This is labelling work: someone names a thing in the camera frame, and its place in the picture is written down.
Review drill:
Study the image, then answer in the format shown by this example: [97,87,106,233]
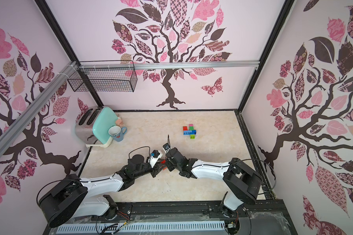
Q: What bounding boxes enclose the blue long lego brick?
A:
[183,130,197,135]

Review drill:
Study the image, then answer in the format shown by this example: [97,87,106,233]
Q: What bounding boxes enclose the white slotted cable duct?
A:
[50,221,226,235]

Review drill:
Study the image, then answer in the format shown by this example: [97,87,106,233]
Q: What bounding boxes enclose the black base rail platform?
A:
[43,200,297,235]

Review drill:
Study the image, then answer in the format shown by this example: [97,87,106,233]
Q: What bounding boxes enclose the blue floral mug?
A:
[108,126,127,142]

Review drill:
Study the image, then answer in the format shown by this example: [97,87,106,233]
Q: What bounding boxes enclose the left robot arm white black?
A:
[37,150,165,228]

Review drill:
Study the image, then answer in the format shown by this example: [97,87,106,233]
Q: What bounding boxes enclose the pink patterned small jar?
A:
[115,117,124,127]

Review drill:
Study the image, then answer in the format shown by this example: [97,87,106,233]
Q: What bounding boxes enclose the aluminium frame rail back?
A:
[79,60,260,70]

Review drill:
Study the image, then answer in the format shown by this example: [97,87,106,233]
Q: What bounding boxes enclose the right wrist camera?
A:
[162,143,171,153]

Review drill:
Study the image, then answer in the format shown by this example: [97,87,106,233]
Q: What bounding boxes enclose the mint green toaster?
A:
[75,106,119,148]

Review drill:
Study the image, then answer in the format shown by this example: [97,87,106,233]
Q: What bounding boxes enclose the aluminium frame rail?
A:
[0,61,78,158]
[79,60,260,70]

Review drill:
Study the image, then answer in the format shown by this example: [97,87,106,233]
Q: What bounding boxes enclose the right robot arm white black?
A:
[163,144,262,217]

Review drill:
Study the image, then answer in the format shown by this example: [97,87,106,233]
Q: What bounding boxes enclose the black wire basket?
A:
[68,60,138,92]

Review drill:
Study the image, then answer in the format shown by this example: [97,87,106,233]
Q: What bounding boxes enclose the aluminium frame rail left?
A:
[0,61,78,158]

